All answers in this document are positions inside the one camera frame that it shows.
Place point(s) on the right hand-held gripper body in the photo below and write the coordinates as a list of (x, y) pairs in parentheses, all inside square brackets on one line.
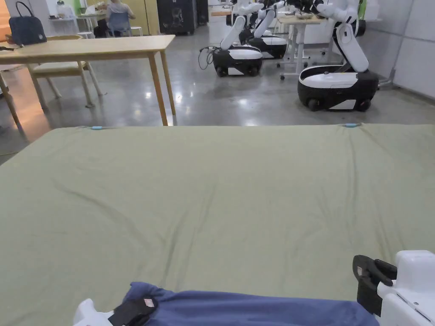
[(409, 292)]

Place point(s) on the white wheeled robot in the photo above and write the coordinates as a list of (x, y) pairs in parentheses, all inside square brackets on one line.
[(239, 54), (272, 40), (340, 81)]

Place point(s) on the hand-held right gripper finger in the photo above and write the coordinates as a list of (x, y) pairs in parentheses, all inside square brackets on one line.
[(363, 266), (385, 271)]

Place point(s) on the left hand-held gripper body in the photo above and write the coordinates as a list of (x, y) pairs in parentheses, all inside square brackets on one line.
[(89, 314)]

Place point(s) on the dark blue shirt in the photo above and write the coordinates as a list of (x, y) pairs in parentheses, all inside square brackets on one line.
[(258, 310)]

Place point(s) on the bed with pale green sheet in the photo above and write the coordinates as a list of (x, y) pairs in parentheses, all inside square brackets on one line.
[(217, 203)]

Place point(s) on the black cabinet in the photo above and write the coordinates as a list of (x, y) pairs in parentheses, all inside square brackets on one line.
[(176, 15)]

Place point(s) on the white desk with wooden top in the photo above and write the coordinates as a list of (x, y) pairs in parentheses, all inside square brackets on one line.
[(295, 44)]

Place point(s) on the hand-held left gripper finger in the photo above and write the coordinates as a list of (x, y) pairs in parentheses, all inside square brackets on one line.
[(136, 308)]

